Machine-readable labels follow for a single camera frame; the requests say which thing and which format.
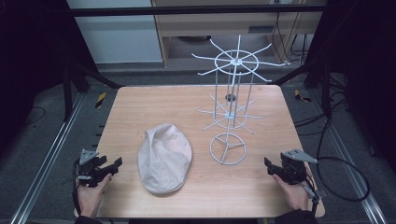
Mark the beige flat cap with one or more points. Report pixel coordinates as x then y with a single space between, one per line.
165 157

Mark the yellow black tape strip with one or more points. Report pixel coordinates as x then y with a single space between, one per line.
301 97
100 100

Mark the wooden desk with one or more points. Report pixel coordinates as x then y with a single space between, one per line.
218 23

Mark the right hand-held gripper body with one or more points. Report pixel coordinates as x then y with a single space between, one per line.
292 169

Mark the person's left hand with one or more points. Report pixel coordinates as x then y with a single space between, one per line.
90 197

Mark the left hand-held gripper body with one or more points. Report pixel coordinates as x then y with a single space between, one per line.
88 169

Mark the aluminium floor rail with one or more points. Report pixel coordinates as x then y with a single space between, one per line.
46 158
351 169

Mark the white cabinet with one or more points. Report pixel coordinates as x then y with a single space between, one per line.
118 37

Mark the black table grommet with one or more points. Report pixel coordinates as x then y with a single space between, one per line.
230 97

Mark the person's right hand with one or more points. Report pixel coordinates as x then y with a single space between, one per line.
292 194

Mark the black frame leg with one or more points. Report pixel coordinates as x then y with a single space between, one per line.
326 90
67 93

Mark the black horizontal frame bar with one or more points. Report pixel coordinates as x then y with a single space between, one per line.
186 10

